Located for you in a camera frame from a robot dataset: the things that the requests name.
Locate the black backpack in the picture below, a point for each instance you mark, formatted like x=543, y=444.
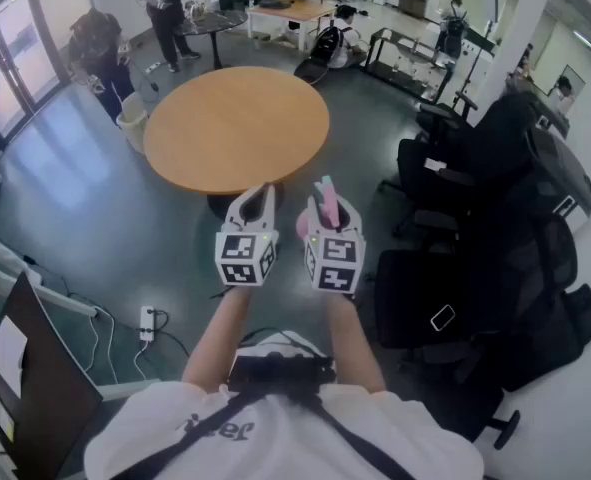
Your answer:
x=322, y=48

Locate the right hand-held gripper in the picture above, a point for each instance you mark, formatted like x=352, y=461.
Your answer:
x=335, y=263

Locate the person's white t-shirt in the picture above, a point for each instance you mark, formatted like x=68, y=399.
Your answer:
x=285, y=443

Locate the pink spray bottle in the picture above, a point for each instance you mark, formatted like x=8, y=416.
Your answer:
x=329, y=200

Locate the rectangular wooden table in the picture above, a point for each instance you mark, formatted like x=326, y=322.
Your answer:
x=295, y=10

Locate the glass door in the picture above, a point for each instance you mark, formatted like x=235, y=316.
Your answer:
x=15, y=58

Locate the black chest pack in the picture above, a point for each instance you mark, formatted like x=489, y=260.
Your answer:
x=280, y=370

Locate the black stand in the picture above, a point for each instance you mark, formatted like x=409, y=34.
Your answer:
x=472, y=68

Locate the white paper sheet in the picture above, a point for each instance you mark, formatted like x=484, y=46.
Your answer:
x=10, y=355

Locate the person's right forearm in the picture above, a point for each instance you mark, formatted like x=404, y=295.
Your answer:
x=355, y=343

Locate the black padded office chair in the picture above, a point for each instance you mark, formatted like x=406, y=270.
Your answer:
x=485, y=143

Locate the person's left forearm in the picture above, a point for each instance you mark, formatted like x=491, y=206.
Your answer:
x=222, y=338

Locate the dark brown board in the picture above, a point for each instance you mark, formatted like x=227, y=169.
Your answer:
x=50, y=398

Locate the black round table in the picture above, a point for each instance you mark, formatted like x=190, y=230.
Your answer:
x=215, y=20

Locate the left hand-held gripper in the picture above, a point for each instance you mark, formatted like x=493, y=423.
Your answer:
x=245, y=260

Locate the black frame glass table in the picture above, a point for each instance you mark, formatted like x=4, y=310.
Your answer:
x=405, y=63

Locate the brown cabinet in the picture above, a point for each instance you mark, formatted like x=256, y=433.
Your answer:
x=413, y=3

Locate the black grey gaming chair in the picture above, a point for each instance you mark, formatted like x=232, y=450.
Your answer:
x=560, y=173

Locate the white power strip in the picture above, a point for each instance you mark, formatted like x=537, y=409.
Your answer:
x=147, y=324

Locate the black mesh office chair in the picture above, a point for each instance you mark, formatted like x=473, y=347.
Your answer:
x=475, y=293

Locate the round wooden table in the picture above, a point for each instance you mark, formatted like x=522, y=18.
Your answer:
x=235, y=128

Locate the white waste bin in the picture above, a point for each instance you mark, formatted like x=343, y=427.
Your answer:
x=134, y=123

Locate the white-edged smartphone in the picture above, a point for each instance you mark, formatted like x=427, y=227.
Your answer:
x=443, y=317

